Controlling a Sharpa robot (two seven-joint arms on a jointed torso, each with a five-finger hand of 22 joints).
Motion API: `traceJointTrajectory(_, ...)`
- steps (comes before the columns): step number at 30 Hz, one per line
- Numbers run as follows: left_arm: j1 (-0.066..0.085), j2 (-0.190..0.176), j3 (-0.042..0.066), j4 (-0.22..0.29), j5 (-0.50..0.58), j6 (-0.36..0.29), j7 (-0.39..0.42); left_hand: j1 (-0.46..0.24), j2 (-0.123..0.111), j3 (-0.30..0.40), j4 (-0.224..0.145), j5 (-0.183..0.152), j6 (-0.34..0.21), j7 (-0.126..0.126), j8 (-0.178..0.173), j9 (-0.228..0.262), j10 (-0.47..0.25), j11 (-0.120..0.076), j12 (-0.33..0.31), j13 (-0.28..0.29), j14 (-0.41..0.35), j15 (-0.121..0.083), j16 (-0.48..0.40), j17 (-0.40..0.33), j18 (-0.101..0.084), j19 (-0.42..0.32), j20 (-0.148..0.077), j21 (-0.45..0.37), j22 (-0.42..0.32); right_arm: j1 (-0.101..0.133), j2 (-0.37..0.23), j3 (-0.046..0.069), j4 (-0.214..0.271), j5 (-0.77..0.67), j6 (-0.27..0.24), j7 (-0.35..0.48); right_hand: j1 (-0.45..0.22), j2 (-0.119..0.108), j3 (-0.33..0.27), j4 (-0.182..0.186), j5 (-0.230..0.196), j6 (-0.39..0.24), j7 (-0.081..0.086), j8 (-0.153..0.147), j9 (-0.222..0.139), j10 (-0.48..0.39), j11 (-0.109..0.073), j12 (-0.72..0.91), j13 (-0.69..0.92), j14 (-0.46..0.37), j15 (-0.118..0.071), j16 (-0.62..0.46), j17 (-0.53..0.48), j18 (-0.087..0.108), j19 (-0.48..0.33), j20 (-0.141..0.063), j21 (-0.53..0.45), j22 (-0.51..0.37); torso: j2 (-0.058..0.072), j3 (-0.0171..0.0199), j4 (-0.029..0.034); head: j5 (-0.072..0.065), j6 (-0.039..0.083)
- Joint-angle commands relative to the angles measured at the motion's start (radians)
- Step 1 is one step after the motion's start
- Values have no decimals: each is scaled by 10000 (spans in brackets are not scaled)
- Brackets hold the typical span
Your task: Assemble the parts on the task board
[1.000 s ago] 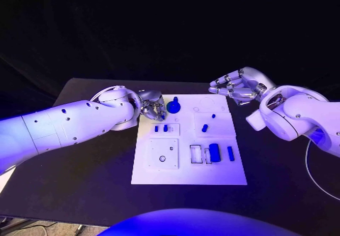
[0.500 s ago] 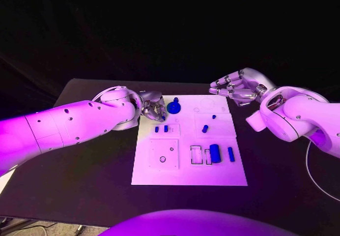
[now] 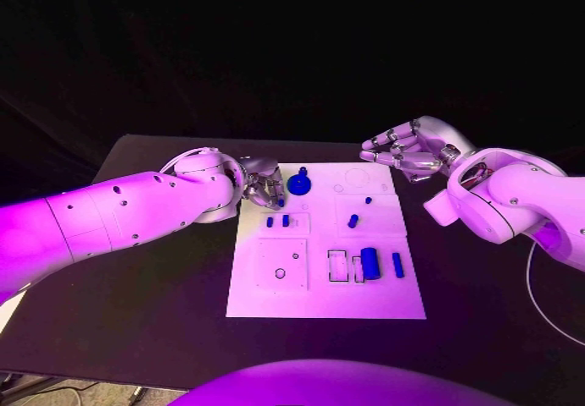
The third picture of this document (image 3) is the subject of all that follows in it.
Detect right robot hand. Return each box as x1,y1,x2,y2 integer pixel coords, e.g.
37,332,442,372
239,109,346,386
359,115,478,184

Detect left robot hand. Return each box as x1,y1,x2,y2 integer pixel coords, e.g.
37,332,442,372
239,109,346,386
238,156,285,211

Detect thick blue cylinder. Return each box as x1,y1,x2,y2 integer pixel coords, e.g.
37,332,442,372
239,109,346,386
360,247,383,281

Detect white cable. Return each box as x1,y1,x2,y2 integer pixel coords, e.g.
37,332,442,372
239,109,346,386
158,146,219,174
526,242,585,347

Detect blue gear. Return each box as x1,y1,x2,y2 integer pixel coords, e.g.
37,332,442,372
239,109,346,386
286,166,315,196

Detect white task board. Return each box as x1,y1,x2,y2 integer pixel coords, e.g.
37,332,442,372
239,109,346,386
225,162,428,320

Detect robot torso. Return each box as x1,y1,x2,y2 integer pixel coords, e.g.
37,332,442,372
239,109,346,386
165,359,517,406

